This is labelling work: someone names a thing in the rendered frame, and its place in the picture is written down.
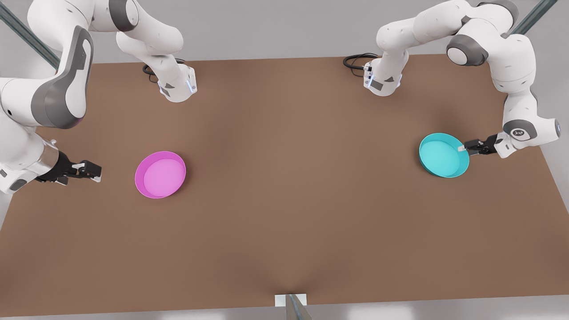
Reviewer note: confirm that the blue plate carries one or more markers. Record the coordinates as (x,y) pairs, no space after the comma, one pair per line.
(442,156)

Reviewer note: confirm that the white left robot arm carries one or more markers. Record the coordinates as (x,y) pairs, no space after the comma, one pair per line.
(511,58)

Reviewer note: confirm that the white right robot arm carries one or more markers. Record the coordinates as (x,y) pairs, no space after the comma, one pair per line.
(66,89)

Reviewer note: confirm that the pink plate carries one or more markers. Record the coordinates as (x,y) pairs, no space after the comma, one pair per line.
(161,175)

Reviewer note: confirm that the silver frame post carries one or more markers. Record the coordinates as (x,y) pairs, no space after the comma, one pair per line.
(531,18)
(31,40)
(297,310)

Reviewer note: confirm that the white post foot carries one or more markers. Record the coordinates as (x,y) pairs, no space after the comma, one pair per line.
(280,300)

